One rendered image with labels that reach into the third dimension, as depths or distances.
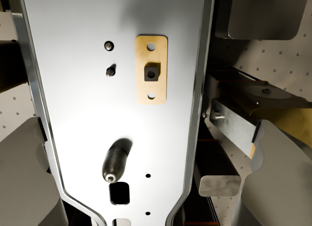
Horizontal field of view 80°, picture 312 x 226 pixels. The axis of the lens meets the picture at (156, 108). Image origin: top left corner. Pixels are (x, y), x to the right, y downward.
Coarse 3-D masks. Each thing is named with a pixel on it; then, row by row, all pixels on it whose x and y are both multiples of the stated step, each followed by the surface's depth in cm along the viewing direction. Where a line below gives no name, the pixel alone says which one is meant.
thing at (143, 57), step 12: (144, 36) 21; (156, 36) 21; (144, 48) 22; (156, 48) 22; (144, 60) 22; (156, 60) 22; (144, 72) 22; (156, 72) 22; (144, 84) 24; (156, 84) 24; (144, 96) 24; (156, 96) 24
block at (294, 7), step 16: (224, 0) 25; (240, 0) 22; (256, 0) 22; (272, 0) 22; (288, 0) 22; (304, 0) 22; (224, 16) 25; (240, 16) 23; (256, 16) 23; (272, 16) 23; (288, 16) 23; (224, 32) 25; (240, 32) 24; (256, 32) 24; (272, 32) 24; (288, 32) 24
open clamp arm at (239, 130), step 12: (216, 108) 26; (228, 108) 23; (216, 120) 26; (228, 120) 23; (240, 120) 21; (252, 120) 20; (228, 132) 23; (240, 132) 21; (252, 132) 19; (240, 144) 21; (252, 144) 18; (300, 144) 16; (252, 156) 19
